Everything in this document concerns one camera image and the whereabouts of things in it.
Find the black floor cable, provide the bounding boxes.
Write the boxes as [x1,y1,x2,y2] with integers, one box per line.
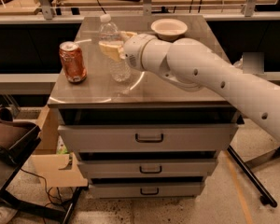
[20,167,73,224]

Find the middle grey drawer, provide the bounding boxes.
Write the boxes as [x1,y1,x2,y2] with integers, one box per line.
[77,159,217,179]

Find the top grey drawer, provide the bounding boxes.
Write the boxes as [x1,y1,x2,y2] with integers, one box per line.
[58,123,238,153]

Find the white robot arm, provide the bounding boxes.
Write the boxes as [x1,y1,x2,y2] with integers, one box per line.
[99,34,280,142]

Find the cardboard box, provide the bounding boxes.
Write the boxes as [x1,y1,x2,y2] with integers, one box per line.
[30,105,88,188]

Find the red coke can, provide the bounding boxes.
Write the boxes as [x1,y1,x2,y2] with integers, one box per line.
[59,41,87,83]

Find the grey drawer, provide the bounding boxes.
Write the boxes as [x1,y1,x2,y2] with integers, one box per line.
[58,123,238,153]
[89,182,204,199]
[77,159,217,179]

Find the dark brown chair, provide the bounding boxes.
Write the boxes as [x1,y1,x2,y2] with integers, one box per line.
[0,106,40,196]

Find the black stand leg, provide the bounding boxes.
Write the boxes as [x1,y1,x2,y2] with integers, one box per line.
[228,146,278,208]

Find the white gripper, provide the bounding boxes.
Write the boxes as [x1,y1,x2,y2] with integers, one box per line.
[99,31,158,72]

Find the bottom grey drawer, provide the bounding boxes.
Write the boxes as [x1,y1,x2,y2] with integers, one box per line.
[89,182,204,199]

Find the grey drawer cabinet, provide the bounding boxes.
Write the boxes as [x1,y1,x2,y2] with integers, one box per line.
[48,17,241,185]

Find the clear plastic water bottle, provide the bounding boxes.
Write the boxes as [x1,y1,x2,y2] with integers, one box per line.
[99,14,131,82]

